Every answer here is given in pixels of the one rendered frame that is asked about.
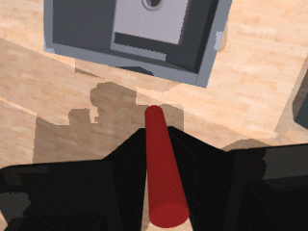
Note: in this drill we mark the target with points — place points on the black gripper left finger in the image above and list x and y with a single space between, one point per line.
113 186

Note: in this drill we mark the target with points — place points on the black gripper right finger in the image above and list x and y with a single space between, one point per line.
213 180

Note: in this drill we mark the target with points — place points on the red peg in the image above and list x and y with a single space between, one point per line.
167 203

